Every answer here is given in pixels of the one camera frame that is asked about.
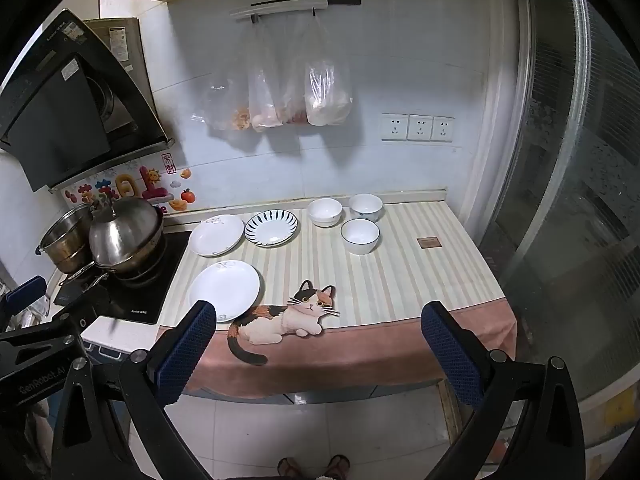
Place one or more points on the person's left foot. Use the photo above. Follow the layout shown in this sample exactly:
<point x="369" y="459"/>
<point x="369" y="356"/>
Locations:
<point x="290" y="466"/>

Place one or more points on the person's foot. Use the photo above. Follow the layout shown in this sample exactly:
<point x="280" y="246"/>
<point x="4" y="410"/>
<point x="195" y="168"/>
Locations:
<point x="290" y="466"/>
<point x="339" y="466"/>

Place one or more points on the wooden table leg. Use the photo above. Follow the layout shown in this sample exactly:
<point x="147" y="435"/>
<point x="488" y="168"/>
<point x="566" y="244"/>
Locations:
<point x="451" y="410"/>

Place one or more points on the white wall socket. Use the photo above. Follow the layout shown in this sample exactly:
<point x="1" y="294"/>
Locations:
<point x="420" y="127"/>
<point x="394" y="127"/>
<point x="443" y="128"/>

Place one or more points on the steel wok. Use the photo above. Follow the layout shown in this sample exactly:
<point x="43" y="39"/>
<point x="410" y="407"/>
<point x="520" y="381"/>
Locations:
<point x="135" y="267"/>

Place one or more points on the colourful wall stickers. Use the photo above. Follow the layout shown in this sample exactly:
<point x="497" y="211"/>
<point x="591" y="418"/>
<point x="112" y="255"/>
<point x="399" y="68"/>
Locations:
<point x="145" y="185"/>

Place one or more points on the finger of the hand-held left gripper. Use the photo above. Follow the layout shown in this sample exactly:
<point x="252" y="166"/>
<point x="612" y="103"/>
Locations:
<point x="25" y="292"/>
<point x="75" y="317"/>

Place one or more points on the person's right foot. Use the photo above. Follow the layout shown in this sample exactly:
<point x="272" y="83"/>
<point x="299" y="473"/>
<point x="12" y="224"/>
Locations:
<point x="339" y="466"/>

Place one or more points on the black wall bar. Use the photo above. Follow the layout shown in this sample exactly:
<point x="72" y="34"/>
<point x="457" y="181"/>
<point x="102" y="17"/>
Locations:
<point x="345" y="0"/>

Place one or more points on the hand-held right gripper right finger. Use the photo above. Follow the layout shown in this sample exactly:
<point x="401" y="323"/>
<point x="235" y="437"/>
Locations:
<point x="450" y="355"/>

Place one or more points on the steel stock pot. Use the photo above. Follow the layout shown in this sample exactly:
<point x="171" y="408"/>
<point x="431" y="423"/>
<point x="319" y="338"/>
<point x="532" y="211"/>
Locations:
<point x="62" y="242"/>

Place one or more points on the blue striped white plate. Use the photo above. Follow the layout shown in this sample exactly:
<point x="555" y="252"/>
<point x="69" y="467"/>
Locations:
<point x="271" y="227"/>

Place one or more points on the striped cat print tablecloth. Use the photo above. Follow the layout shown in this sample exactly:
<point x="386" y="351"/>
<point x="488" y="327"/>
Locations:
<point x="390" y="280"/>

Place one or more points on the black induction cooktop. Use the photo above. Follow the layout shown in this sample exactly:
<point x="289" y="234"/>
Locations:
<point x="150" y="290"/>

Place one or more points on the black range hood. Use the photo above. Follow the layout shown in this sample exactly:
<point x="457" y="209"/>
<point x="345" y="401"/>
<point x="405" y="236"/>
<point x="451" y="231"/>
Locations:
<point x="55" y="125"/>

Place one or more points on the steel wok lid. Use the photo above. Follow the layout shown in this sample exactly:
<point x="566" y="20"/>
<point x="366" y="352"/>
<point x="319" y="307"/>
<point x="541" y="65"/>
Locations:
<point x="125" y="230"/>

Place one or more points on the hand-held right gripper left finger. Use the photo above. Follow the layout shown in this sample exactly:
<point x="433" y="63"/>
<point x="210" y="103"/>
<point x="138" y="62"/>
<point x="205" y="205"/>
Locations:
<point x="185" y="355"/>

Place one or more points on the white bowl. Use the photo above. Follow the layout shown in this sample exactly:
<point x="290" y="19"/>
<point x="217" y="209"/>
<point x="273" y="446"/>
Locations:
<point x="360" y="236"/>
<point x="325" y="211"/>
<point x="365" y="207"/>

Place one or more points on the frosted glass door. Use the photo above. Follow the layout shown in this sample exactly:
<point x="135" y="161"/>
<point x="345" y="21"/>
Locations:
<point x="565" y="185"/>

